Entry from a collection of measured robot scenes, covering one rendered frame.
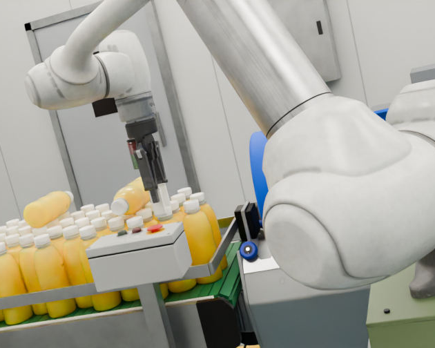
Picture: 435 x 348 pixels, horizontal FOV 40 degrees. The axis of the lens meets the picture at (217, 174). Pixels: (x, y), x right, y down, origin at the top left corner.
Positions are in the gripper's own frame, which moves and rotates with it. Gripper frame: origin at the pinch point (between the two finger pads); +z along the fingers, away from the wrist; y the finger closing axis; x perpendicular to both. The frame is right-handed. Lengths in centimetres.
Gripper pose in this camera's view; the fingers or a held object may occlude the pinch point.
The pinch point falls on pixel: (160, 200)
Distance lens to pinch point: 146.8
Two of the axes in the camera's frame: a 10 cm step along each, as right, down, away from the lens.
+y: 1.9, -2.0, 9.6
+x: -9.5, 1.9, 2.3
